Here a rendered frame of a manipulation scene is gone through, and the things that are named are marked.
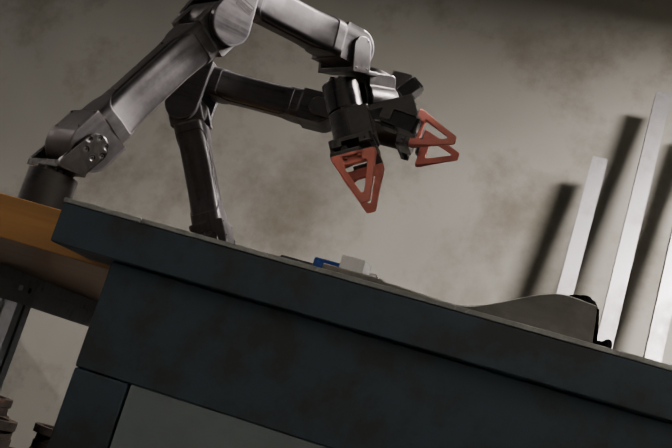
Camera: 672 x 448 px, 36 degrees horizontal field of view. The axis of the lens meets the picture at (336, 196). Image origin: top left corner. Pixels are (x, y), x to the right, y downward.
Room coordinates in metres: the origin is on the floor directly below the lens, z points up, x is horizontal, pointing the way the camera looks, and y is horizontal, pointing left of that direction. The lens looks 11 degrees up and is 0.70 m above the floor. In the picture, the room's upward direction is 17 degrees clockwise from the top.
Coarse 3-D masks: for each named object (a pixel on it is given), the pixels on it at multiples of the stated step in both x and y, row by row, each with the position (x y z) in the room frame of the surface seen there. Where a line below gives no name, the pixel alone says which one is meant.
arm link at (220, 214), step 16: (208, 112) 1.90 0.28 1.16; (176, 128) 1.85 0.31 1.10; (192, 128) 1.84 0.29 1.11; (208, 128) 1.88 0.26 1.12; (192, 144) 1.85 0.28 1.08; (208, 144) 1.86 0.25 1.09; (192, 160) 1.84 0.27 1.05; (208, 160) 1.84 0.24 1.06; (192, 176) 1.84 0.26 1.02; (208, 176) 1.84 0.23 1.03; (192, 192) 1.84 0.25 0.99; (208, 192) 1.83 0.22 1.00; (192, 208) 1.84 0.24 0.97; (208, 208) 1.83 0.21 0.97; (192, 224) 1.83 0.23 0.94; (208, 224) 1.82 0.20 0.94; (224, 224) 1.82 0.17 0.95; (224, 240) 1.81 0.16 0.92
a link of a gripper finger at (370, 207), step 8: (360, 144) 1.51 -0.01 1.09; (376, 144) 1.52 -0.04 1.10; (376, 160) 1.54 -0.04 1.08; (360, 168) 1.56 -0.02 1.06; (376, 168) 1.55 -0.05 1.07; (384, 168) 1.57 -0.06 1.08; (352, 176) 1.56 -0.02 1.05; (360, 176) 1.56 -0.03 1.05; (376, 176) 1.55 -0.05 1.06; (376, 184) 1.55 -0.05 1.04; (352, 192) 1.56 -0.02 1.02; (376, 192) 1.55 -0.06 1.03; (376, 200) 1.55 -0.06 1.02; (368, 208) 1.55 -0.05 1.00; (376, 208) 1.55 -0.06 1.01
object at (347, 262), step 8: (280, 256) 1.54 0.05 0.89; (344, 256) 1.49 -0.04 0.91; (312, 264) 1.52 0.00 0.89; (320, 264) 1.50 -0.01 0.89; (336, 264) 1.50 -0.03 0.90; (344, 264) 1.49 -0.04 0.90; (352, 264) 1.49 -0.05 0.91; (360, 264) 1.49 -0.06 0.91; (368, 264) 1.51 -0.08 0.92; (360, 272) 1.49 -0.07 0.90; (368, 272) 1.53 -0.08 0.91
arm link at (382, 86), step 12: (360, 36) 1.49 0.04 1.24; (360, 48) 1.49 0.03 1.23; (360, 60) 1.50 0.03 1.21; (324, 72) 1.54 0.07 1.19; (336, 72) 1.53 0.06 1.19; (348, 72) 1.52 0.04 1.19; (360, 72) 1.50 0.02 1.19; (372, 72) 1.54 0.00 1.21; (372, 84) 1.55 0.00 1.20; (384, 84) 1.57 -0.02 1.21; (372, 96) 1.55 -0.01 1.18; (384, 96) 1.56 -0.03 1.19; (396, 96) 1.58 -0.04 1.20
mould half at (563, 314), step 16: (352, 272) 1.43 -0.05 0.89; (400, 288) 1.41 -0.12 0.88; (496, 304) 1.38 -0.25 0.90; (512, 304) 1.37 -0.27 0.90; (528, 304) 1.37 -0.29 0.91; (544, 304) 1.36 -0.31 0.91; (560, 304) 1.36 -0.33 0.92; (576, 304) 1.35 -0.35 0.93; (592, 304) 1.35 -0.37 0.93; (512, 320) 1.37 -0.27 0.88; (528, 320) 1.37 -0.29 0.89; (544, 320) 1.36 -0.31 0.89; (560, 320) 1.36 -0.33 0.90; (576, 320) 1.35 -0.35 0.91; (592, 320) 1.35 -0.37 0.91; (576, 336) 1.35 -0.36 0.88; (592, 336) 1.35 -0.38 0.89
